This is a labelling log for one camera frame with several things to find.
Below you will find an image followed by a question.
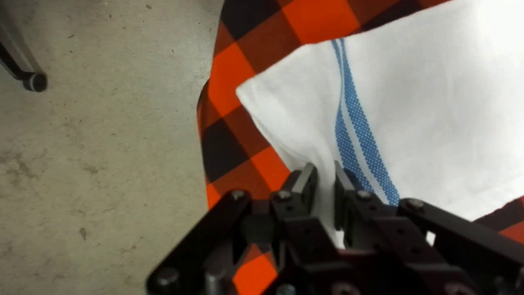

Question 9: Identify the white towel with blue stripes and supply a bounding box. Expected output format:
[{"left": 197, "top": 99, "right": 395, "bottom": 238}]
[{"left": 234, "top": 0, "right": 524, "bottom": 251}]

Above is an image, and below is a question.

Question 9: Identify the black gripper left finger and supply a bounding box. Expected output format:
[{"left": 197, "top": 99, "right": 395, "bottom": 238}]
[{"left": 146, "top": 163, "right": 333, "bottom": 295}]

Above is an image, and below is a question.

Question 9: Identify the round red plaid table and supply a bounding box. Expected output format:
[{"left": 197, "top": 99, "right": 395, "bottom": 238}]
[{"left": 195, "top": 0, "right": 524, "bottom": 295}]

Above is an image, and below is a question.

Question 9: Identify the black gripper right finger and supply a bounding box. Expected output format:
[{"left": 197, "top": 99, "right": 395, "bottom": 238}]
[{"left": 333, "top": 163, "right": 524, "bottom": 287}]

